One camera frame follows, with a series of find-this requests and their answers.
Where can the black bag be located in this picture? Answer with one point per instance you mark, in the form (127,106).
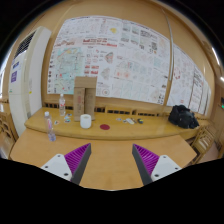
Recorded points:
(183,117)

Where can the round red coaster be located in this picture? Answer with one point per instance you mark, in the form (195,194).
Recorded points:
(105,127)

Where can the wooden chair right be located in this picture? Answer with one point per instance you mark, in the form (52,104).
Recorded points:
(203,142)

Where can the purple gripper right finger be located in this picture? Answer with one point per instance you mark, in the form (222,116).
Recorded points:
(152,167)

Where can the blue sticker card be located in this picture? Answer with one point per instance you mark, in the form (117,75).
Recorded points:
(67,118)

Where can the small dark object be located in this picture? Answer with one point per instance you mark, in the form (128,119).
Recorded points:
(140,121)

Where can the large wall poster board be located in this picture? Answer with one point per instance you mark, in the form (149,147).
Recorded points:
(129,61)

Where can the clear plastic water bottle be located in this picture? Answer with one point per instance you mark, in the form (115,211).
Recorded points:
(49,127)

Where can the water bottle with red label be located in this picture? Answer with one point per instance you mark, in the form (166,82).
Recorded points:
(62,105)

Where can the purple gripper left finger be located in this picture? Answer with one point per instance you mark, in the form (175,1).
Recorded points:
(71,166)

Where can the white standing air conditioner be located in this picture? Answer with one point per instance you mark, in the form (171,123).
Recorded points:
(25,77)

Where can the white ceramic cup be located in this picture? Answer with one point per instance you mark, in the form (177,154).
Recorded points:
(85,121)

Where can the wooden chair left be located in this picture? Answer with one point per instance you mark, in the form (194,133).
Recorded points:
(8,135)

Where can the right wall poster board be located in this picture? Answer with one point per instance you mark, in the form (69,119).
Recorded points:
(189,86)

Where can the wooden chair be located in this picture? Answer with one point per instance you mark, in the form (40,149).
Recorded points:
(8,135)
(203,142)

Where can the brown cardboard box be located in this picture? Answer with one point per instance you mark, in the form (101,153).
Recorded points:
(84,97)

